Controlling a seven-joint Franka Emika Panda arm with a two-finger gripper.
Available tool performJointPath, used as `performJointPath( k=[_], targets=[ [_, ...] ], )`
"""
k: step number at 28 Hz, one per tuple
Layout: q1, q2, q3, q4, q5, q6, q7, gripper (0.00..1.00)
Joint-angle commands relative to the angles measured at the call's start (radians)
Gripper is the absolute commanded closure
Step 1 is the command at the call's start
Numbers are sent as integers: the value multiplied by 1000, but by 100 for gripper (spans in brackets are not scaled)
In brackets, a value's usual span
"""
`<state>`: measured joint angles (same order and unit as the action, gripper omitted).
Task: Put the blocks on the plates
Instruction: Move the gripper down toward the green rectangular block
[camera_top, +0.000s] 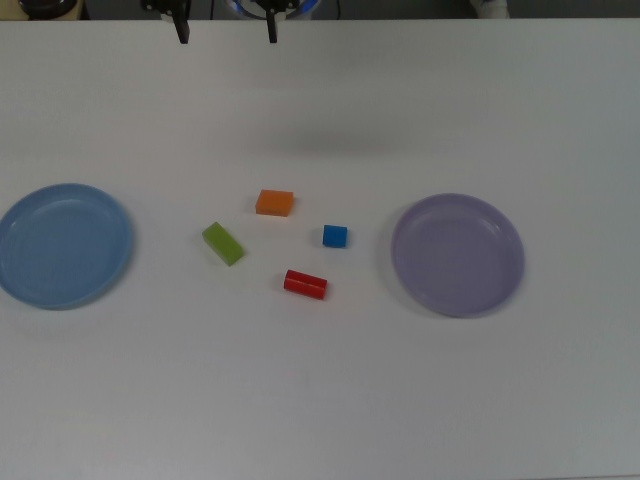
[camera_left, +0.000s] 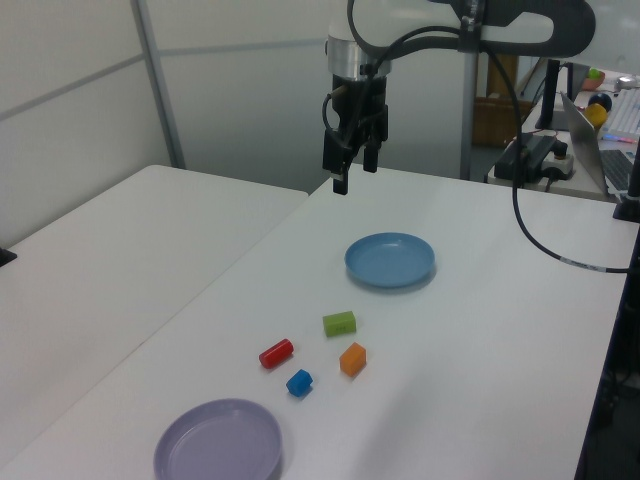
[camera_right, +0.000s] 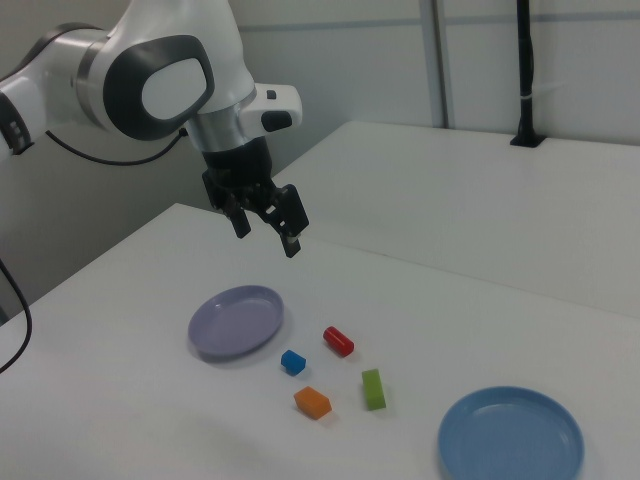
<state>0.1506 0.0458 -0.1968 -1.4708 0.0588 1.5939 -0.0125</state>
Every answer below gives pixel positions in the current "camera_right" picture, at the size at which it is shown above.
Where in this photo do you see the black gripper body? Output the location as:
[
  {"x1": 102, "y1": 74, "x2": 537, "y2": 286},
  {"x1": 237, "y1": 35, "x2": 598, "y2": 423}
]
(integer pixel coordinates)
[{"x1": 201, "y1": 137, "x2": 276, "y2": 211}]

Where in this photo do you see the red cylinder block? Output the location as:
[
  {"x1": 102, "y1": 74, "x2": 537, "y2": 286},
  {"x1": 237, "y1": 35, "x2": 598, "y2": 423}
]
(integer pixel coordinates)
[{"x1": 322, "y1": 325, "x2": 355, "y2": 359}]

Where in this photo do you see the small blue block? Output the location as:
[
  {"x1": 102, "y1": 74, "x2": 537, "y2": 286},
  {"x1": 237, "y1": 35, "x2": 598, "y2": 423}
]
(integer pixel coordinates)
[{"x1": 280, "y1": 349, "x2": 307, "y2": 376}]

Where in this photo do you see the orange block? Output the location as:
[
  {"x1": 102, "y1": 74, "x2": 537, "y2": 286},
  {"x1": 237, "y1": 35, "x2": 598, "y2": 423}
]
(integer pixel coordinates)
[{"x1": 293, "y1": 385, "x2": 333, "y2": 420}]

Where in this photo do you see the green rectangular block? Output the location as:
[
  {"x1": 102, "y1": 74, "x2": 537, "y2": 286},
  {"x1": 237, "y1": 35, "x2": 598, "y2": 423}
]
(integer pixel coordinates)
[{"x1": 361, "y1": 368, "x2": 387, "y2": 411}]

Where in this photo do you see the purple plate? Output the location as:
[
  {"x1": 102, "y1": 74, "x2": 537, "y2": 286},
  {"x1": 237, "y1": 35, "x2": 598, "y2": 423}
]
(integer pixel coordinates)
[{"x1": 187, "y1": 284, "x2": 285, "y2": 359}]

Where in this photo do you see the black pole with base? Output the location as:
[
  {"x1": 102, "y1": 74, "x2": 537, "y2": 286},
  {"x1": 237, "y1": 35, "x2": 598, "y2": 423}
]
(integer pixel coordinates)
[{"x1": 509, "y1": 0, "x2": 546, "y2": 149}]

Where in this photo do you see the blue plate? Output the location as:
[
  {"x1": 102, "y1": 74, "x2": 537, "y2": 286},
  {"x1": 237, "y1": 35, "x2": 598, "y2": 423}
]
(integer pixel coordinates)
[{"x1": 437, "y1": 385, "x2": 585, "y2": 480}]

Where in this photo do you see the grey partition post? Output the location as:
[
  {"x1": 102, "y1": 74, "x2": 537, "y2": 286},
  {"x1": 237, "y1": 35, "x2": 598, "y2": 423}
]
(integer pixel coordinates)
[{"x1": 418, "y1": 0, "x2": 455, "y2": 129}]

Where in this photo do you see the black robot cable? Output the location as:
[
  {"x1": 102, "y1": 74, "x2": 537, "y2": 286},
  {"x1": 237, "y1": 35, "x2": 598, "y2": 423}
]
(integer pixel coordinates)
[{"x1": 0, "y1": 127, "x2": 189, "y2": 375}]

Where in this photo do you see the white cable tie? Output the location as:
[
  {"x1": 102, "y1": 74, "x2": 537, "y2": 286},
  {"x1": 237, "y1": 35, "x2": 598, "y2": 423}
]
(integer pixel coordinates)
[{"x1": 518, "y1": 82, "x2": 569, "y2": 103}]

